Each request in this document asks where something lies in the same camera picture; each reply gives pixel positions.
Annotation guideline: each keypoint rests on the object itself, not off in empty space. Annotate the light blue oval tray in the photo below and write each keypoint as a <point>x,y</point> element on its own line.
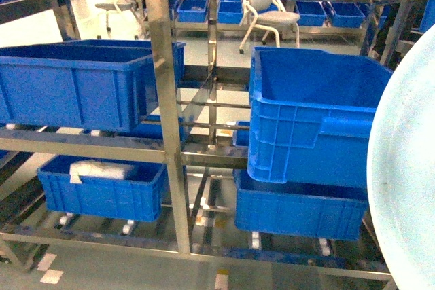
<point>400,169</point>

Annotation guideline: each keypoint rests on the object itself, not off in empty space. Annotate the stainless steel shelf rack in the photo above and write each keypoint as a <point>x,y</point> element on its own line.
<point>21,245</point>

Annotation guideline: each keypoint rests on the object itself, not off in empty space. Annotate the blue crate lower right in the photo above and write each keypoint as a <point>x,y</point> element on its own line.
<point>299,209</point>

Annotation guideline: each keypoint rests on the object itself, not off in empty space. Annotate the large blue crate right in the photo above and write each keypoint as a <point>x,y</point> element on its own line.
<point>311,115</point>

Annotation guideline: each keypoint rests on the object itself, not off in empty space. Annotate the white round stool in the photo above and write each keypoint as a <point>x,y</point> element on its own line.
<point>268,15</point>

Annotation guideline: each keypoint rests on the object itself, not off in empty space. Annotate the white foam block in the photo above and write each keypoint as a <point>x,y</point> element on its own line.
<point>93,168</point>

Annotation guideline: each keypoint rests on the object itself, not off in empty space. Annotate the blue crate lower left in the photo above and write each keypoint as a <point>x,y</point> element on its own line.
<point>137,197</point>

